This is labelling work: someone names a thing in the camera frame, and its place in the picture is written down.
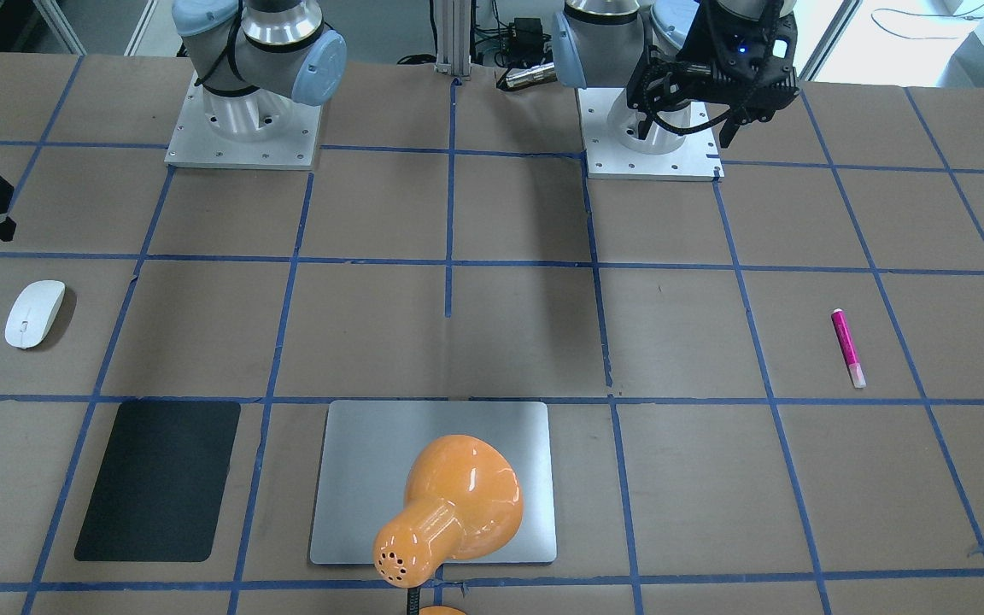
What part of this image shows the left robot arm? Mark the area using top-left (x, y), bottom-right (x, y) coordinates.
top-left (552, 1), bottom-right (800, 152)

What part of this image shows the aluminium frame post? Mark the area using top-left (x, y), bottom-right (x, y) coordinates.
top-left (430, 1), bottom-right (476, 82)

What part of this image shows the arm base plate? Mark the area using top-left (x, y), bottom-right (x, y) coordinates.
top-left (164, 73), bottom-right (325, 172)
top-left (577, 87), bottom-right (725, 182)

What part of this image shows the black mousepad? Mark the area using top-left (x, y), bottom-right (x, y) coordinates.
top-left (73, 400), bottom-right (241, 563)

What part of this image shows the pink highlighter pen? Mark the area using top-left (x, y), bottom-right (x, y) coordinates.
top-left (830, 308), bottom-right (867, 390)

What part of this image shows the orange desk lamp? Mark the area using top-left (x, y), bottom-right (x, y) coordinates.
top-left (372, 435), bottom-right (524, 614)

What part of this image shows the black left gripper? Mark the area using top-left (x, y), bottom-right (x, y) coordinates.
top-left (641, 1), bottom-right (800, 150)

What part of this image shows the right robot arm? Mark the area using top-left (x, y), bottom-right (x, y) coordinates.
top-left (167, 1), bottom-right (348, 170)

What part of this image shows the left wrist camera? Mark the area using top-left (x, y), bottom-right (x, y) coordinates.
top-left (676, 1), bottom-right (800, 102)

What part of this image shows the white computer mouse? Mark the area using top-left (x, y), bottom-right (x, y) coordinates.
top-left (3, 280), bottom-right (67, 349)

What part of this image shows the silver laptop notebook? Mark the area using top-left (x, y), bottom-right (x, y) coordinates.
top-left (307, 400), bottom-right (558, 565)

